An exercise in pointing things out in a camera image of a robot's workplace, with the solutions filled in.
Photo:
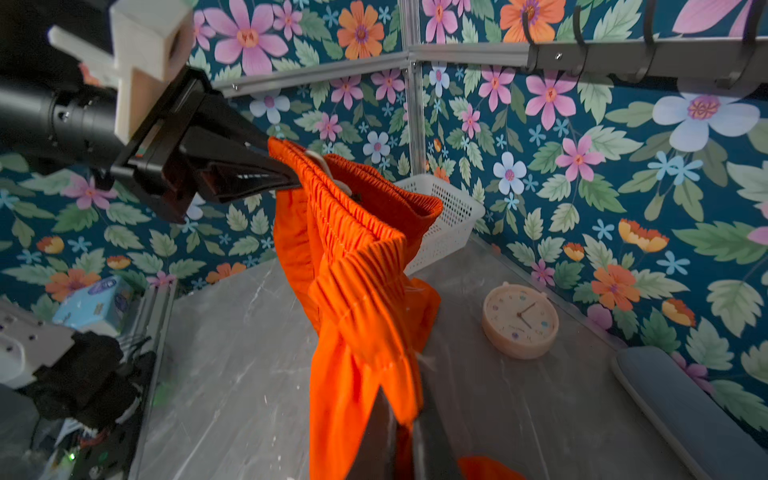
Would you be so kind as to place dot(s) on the orange shorts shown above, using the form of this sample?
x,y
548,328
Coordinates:
x,y
344,237

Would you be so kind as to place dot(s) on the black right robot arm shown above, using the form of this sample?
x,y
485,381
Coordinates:
x,y
105,383

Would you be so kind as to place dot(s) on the white plastic laundry basket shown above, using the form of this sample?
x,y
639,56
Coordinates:
x,y
451,230

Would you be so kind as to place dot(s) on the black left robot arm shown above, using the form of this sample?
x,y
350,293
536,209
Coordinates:
x,y
50,112

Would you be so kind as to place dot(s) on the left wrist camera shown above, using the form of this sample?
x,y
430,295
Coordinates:
x,y
151,42

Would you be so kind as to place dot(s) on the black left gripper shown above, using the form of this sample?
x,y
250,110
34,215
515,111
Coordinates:
x,y
193,143

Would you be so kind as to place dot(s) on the grey-blue pencil case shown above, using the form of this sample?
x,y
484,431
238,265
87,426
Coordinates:
x,y
706,440

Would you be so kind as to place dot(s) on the black wall hook rail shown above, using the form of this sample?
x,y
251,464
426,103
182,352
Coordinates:
x,y
725,62

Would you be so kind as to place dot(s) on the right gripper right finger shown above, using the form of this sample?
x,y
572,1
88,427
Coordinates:
x,y
433,457

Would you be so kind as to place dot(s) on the blue tissue pack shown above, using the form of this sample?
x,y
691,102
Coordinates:
x,y
98,308

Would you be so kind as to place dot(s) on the pink round alarm clock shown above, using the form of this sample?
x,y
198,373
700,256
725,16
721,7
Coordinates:
x,y
519,321

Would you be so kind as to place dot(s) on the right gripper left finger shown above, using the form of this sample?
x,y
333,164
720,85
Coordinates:
x,y
375,459

